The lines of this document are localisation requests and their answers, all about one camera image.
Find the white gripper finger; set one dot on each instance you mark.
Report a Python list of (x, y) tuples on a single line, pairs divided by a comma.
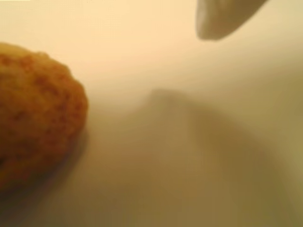
[(220, 19)]

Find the round mini cookie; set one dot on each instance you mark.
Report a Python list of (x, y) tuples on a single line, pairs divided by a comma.
[(40, 111)]

